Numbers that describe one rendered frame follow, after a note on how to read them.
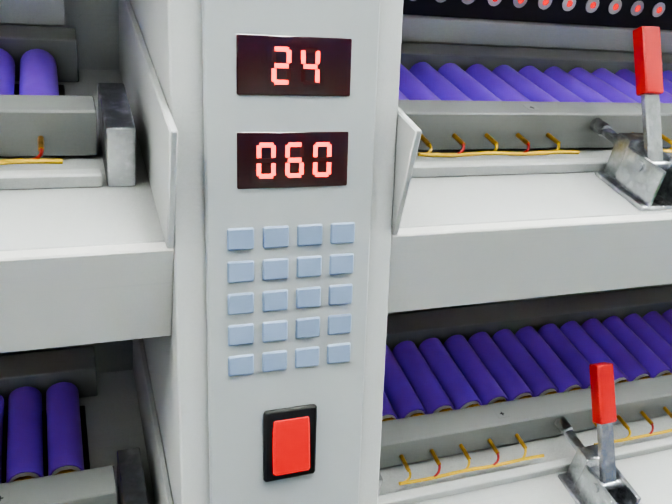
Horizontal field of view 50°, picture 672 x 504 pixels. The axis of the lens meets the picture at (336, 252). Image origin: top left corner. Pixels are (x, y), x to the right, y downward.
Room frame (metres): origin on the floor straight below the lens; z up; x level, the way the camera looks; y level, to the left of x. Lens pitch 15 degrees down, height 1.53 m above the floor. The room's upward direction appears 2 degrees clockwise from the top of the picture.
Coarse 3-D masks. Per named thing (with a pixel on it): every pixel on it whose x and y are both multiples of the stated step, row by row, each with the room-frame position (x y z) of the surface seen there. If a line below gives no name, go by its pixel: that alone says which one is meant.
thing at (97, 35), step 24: (72, 0) 0.45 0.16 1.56; (96, 0) 0.45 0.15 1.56; (0, 24) 0.43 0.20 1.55; (24, 24) 0.44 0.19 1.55; (72, 24) 0.45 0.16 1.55; (96, 24) 0.45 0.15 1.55; (96, 48) 0.45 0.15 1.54; (552, 48) 0.57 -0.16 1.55; (624, 288) 0.61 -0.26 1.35; (408, 312) 0.53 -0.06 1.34; (96, 360) 0.45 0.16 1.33; (120, 360) 0.45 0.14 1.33
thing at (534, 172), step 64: (448, 0) 0.50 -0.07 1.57; (512, 0) 0.52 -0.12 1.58; (576, 0) 0.54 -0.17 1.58; (640, 0) 0.56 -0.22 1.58; (448, 64) 0.48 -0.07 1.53; (512, 64) 0.51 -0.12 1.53; (576, 64) 0.52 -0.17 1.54; (640, 64) 0.39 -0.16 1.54; (448, 128) 0.39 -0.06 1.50; (512, 128) 0.40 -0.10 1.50; (576, 128) 0.42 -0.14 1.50; (640, 128) 0.44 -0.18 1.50; (448, 192) 0.35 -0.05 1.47; (512, 192) 0.36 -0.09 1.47; (576, 192) 0.38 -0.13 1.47; (640, 192) 0.37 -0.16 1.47; (448, 256) 0.32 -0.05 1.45; (512, 256) 0.34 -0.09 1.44; (576, 256) 0.35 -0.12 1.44; (640, 256) 0.37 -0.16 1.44
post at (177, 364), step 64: (192, 0) 0.27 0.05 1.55; (384, 0) 0.30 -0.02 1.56; (192, 64) 0.27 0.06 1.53; (384, 64) 0.30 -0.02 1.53; (192, 128) 0.27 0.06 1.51; (384, 128) 0.30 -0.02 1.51; (192, 192) 0.27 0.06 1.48; (384, 192) 0.30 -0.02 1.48; (192, 256) 0.27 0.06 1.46; (384, 256) 0.30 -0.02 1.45; (192, 320) 0.27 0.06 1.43; (384, 320) 0.30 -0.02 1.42; (192, 384) 0.27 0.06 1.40; (192, 448) 0.27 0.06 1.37
